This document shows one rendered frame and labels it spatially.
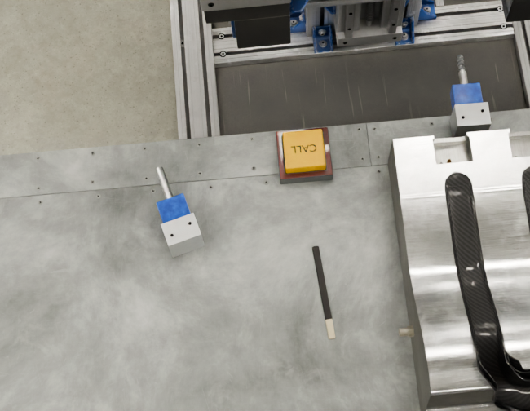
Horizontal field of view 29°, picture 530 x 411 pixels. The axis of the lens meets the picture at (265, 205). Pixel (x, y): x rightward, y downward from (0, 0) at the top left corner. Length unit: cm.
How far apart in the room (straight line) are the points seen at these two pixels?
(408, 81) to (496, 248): 91
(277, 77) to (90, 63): 54
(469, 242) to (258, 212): 32
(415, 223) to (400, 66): 91
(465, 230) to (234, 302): 35
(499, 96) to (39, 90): 110
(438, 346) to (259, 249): 32
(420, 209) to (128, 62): 129
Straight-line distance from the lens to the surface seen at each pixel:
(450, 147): 151
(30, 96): 259
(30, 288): 154
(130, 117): 251
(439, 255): 143
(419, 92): 228
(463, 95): 157
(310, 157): 152
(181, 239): 146
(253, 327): 148
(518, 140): 153
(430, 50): 233
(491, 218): 145
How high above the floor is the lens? 223
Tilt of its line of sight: 69 degrees down
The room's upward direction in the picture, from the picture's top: 6 degrees counter-clockwise
